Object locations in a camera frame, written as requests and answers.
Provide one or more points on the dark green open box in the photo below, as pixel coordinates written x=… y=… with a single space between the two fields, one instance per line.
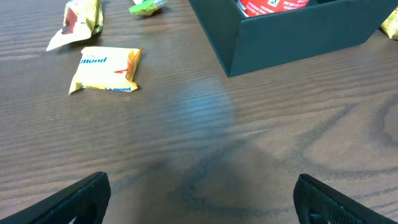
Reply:
x=247 y=44

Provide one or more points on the yellow Apollo chocolate cake packet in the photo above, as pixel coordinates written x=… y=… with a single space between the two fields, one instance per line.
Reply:
x=82 y=19

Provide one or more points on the red drink can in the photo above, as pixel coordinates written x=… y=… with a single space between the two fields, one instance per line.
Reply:
x=251 y=8

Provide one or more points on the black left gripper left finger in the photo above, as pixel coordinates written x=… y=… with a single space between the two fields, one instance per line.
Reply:
x=84 y=202

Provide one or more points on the yellow snack packet near box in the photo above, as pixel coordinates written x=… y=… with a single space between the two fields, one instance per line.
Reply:
x=390 y=25

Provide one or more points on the yellow Lemond biscuit packet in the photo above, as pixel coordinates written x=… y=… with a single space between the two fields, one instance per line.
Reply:
x=106 y=68

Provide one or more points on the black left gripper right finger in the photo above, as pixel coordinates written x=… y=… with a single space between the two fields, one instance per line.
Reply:
x=318 y=203

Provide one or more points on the green pandan cake packet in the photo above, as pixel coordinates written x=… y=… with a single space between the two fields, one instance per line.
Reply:
x=146 y=7

